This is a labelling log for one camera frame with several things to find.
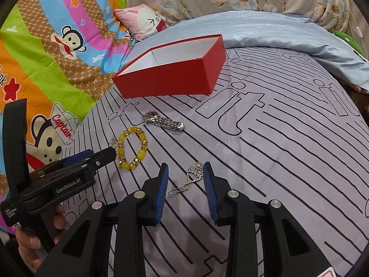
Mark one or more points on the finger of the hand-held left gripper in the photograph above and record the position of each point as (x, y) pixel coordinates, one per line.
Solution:
(102, 156)
(76, 158)

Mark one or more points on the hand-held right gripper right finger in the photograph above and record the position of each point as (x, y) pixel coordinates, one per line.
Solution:
(209, 196)

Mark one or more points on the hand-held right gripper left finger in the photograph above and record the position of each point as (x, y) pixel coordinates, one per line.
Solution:
(163, 193)

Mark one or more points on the red cardboard box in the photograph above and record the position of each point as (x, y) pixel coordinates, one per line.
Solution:
(173, 78)

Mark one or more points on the person's left hand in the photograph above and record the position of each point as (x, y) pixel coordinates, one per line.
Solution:
(28, 242)

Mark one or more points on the small silver charm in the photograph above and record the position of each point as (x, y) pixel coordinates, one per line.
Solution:
(113, 141)

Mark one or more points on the silver metal wristwatch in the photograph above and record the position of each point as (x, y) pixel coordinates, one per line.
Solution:
(167, 122)

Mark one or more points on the cartoon monkey printed blanket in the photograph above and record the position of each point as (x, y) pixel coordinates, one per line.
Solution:
(43, 49)

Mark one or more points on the pink cartoon pillow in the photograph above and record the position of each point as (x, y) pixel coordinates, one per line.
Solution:
(138, 20)

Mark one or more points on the light blue quilt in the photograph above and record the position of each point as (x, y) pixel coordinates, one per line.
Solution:
(274, 31)

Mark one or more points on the green plush toy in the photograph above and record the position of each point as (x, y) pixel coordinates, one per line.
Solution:
(346, 36)

